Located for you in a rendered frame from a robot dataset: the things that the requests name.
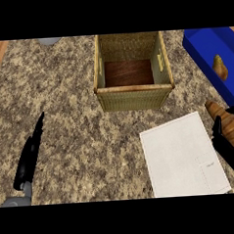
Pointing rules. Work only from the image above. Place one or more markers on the wicker basket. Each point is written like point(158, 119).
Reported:
point(132, 72)

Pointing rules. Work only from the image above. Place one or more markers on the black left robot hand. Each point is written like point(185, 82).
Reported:
point(27, 157)

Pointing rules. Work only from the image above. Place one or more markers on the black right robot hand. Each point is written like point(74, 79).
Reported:
point(226, 145)

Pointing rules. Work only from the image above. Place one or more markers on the blue tray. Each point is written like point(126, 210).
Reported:
point(216, 57)

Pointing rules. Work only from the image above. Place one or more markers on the brown croissant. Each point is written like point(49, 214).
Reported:
point(229, 125)

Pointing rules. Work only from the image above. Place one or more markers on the small tan pastry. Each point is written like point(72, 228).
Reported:
point(220, 67)

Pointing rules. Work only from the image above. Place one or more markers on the grey rounded object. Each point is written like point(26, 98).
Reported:
point(48, 40)

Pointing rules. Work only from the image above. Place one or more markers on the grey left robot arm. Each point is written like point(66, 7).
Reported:
point(20, 197)

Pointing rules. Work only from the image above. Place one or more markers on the white placemat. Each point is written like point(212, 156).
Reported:
point(183, 155)

